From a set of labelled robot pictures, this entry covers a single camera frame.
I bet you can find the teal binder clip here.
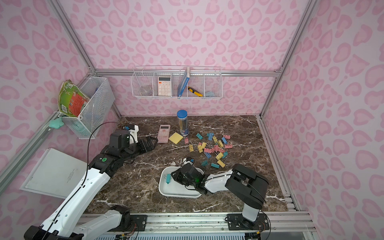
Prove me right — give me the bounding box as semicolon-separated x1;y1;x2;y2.
166;174;172;184

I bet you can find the yellow utility knife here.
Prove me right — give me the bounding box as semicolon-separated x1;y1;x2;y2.
188;87;204;98

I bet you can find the green snack bag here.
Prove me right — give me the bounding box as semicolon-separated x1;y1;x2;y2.
58;80;90;118

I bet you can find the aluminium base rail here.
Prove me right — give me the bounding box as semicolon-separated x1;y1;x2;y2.
142;212;316;234

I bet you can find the pink calculator on table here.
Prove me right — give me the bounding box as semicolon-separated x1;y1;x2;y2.
157;125;171;144

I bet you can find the white storage tray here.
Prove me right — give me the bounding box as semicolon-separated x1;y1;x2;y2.
158;167;202;199

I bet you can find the white calculator in shelf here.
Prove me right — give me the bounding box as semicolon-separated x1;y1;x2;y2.
158;77;172;97

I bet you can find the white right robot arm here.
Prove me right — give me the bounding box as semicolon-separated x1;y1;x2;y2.
171;161;269;223

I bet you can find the yellow sticky note pad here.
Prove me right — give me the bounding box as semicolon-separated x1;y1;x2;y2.
169;133;184;145

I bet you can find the white paper board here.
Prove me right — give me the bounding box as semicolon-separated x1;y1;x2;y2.
20;148;86;199

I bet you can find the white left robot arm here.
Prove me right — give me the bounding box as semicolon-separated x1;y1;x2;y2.
24;125;158;240

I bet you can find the white wire wall shelf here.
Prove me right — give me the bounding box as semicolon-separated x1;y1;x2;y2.
131;67;223;100

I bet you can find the blue book in shelf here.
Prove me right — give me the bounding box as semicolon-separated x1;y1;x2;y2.
177;67;190;97

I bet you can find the blue lid pencil tube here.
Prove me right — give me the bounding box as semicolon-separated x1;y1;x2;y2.
177;110;189;137

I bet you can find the white mesh wall basket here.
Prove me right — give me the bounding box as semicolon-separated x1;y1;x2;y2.
62;77;115;139

